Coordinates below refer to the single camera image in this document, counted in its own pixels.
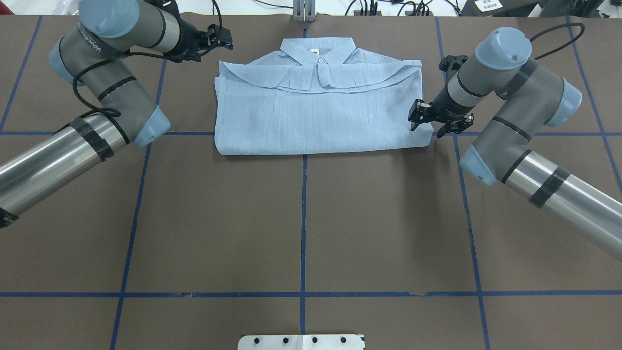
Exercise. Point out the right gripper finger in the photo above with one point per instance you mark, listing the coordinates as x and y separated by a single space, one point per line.
457 126

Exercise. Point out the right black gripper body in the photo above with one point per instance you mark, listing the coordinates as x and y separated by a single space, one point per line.
443 110

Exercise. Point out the white central pedestal column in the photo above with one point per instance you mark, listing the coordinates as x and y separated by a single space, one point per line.
302 342

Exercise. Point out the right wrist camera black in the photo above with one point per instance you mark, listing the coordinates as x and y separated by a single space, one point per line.
450 64

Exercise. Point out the light blue button-up shirt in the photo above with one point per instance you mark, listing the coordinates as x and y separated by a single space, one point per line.
317 96

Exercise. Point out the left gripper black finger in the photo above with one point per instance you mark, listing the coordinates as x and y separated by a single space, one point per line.
219 37

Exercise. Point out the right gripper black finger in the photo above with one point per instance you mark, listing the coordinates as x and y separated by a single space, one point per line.
418 114

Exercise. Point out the aluminium frame post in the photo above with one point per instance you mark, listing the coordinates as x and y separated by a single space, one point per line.
304 11

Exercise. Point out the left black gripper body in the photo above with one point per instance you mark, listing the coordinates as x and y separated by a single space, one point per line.
189 42

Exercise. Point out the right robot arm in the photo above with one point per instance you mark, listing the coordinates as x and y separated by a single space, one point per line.
533 97

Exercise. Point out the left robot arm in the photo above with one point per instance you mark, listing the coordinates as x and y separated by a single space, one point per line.
119 109

